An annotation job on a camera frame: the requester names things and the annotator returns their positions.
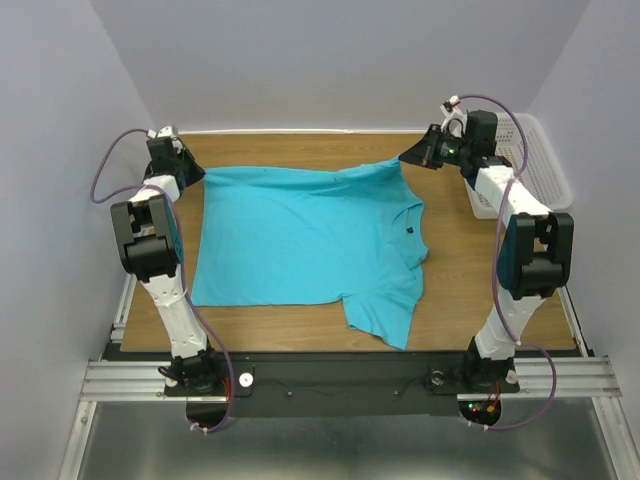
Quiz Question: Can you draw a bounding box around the white plastic basket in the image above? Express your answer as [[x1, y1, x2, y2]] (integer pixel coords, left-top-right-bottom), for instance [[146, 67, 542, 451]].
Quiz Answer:
[[496, 113, 573, 211]]

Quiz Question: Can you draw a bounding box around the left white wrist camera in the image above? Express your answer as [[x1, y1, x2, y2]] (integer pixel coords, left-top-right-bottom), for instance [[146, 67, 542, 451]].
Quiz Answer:
[[146, 125, 179, 141]]

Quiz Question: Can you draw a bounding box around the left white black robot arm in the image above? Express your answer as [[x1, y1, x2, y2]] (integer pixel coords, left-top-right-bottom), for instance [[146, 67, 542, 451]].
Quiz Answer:
[[110, 127, 221, 395]]

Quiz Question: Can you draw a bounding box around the aluminium frame rail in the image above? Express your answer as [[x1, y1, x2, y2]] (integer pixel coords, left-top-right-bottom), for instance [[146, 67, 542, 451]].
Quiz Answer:
[[57, 132, 174, 480]]

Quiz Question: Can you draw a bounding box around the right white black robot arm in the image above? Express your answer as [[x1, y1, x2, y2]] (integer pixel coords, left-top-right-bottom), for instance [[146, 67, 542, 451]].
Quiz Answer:
[[400, 103, 574, 391]]

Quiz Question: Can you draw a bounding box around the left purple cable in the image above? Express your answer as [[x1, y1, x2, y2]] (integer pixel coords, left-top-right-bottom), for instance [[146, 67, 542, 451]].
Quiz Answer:
[[89, 128, 234, 435]]

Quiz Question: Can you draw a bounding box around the turquoise t shirt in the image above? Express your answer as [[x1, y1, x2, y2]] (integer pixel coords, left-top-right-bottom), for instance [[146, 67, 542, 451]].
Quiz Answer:
[[191, 158, 428, 349]]

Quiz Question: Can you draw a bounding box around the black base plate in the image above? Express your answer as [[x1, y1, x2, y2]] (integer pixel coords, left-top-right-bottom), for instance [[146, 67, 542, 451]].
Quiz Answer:
[[158, 351, 519, 418]]

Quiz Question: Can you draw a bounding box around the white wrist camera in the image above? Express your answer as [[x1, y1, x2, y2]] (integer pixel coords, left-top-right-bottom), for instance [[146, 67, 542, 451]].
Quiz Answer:
[[146, 125, 179, 141], [440, 95, 467, 138]]

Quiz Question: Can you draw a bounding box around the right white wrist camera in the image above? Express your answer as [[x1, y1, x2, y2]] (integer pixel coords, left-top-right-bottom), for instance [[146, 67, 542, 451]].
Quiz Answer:
[[440, 95, 467, 138]]

